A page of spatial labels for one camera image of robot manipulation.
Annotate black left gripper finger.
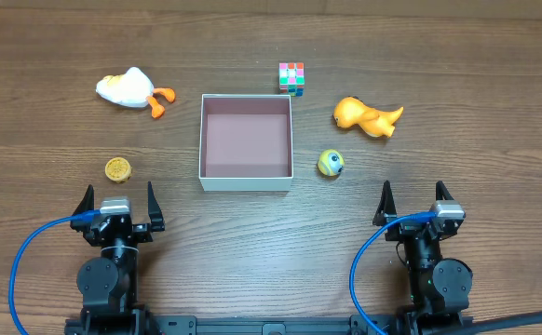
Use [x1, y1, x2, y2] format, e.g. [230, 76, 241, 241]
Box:
[70, 184, 94, 232]
[147, 181, 165, 232]

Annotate yellow ball with grey eye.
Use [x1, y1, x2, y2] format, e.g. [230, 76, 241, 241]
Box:
[317, 149, 345, 177]

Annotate white box pink interior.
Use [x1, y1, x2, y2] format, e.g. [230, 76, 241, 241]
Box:
[198, 94, 293, 192]

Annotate colourful puzzle cube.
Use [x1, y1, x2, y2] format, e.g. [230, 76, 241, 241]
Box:
[278, 62, 305, 97]

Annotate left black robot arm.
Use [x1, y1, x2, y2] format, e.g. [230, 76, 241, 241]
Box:
[70, 183, 165, 314]

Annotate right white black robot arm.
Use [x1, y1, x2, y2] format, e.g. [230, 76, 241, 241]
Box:
[373, 181, 473, 315]

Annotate orange round fan toy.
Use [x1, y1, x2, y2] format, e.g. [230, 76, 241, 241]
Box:
[104, 157, 132, 183]

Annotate orange dinosaur toy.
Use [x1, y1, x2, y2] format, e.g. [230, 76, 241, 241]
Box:
[333, 96, 404, 138]

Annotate white plush duck toy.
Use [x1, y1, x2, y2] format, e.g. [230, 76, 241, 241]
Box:
[95, 67, 176, 118]

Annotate left blue cable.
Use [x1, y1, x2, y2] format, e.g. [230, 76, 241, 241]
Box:
[8, 209, 102, 335]

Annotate blue cable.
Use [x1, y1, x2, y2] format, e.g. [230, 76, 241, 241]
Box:
[348, 211, 438, 335]
[8, 209, 102, 335]

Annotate right blue cable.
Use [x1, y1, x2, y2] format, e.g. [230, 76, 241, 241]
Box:
[348, 211, 438, 335]

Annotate thick black cable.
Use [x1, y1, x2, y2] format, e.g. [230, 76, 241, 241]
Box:
[431, 307, 542, 335]

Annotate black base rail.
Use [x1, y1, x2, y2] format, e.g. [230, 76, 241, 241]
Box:
[63, 304, 475, 335]

